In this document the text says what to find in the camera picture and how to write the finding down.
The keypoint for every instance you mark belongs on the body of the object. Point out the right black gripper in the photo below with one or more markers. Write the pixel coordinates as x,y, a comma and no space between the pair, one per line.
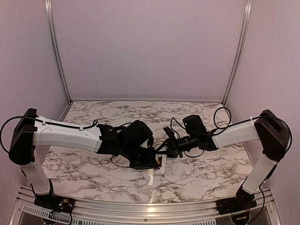
171,147

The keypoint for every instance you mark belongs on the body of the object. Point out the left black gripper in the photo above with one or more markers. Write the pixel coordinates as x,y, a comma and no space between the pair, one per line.
149,163

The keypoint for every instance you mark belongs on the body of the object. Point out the white remote control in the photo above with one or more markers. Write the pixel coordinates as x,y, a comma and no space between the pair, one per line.
161,168

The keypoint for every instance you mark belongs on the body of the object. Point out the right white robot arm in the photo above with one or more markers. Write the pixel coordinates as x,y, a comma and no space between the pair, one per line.
273,133

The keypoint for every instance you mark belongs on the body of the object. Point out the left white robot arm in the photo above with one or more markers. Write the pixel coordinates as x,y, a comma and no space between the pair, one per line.
33,130

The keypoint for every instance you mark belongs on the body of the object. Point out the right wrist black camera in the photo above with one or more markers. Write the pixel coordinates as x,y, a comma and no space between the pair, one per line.
171,133

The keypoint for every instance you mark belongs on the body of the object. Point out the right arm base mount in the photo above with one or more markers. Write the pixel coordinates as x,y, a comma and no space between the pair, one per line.
242,201

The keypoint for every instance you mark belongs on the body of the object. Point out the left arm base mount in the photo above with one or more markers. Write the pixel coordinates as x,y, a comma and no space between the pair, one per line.
56,203

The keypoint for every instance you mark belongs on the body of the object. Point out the front aluminium rail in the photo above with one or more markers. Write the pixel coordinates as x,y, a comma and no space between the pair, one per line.
92,212

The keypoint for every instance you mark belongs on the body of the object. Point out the right aluminium frame post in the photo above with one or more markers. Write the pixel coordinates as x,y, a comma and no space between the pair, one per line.
239,50

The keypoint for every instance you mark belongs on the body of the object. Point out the aluminium frame post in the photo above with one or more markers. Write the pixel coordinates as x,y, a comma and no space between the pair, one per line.
55,46
239,50

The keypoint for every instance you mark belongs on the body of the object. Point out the left aluminium frame post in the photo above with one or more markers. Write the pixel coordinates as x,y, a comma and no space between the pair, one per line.
55,46

